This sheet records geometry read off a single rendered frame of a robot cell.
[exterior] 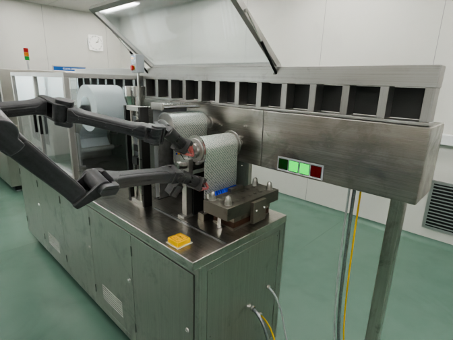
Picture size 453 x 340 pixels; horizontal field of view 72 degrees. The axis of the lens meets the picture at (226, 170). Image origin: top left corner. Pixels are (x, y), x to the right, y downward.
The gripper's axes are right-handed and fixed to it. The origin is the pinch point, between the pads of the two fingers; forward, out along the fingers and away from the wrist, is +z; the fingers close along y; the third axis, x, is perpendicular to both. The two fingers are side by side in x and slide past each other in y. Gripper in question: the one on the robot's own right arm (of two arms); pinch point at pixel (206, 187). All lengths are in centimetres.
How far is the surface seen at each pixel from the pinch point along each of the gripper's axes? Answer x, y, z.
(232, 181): 8.9, 0.2, 16.8
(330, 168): 28, 49, 19
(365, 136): 42, 62, 11
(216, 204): -5.9, 12.2, -2.5
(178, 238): -25.6, 10.3, -15.4
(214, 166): 11.0, 0.3, -1.2
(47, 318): -119, -98, 7
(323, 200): 51, -60, 275
